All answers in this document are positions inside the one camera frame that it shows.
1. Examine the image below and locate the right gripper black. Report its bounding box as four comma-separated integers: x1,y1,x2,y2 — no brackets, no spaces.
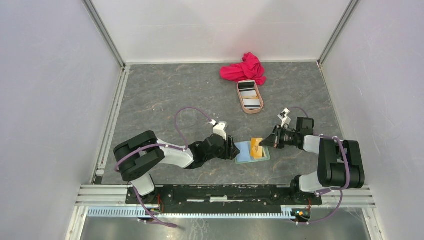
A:
259,124,299,149

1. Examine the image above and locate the green card holder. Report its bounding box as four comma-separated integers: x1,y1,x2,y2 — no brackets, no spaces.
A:
234,141,271,165

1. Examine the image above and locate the gold VIP credit card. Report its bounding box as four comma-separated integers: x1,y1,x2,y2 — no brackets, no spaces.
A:
250,138,264,160

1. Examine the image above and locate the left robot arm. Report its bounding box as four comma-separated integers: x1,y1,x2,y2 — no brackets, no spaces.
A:
113,130,241,204

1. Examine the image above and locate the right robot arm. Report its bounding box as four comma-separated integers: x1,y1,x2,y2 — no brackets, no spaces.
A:
259,117,365,204

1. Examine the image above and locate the printed card in tray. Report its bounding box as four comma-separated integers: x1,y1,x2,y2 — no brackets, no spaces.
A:
240,90,259,99

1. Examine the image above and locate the pink oval tray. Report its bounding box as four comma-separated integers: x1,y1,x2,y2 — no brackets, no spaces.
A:
237,80,264,115

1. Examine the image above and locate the red cloth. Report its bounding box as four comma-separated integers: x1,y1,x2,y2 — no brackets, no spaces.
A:
219,52,267,86

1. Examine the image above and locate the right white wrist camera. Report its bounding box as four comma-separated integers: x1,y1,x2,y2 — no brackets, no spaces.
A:
277,108,291,129

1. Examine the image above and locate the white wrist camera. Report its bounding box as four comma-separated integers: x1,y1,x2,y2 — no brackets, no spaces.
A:
209,119,228,141
277,108,291,129

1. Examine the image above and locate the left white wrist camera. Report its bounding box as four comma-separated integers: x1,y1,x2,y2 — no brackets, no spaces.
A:
209,119,228,141

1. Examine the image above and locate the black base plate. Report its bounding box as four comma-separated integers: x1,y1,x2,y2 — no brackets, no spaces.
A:
141,184,323,214

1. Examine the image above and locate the white slotted cable duct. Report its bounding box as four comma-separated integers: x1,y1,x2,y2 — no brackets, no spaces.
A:
87,206,295,220

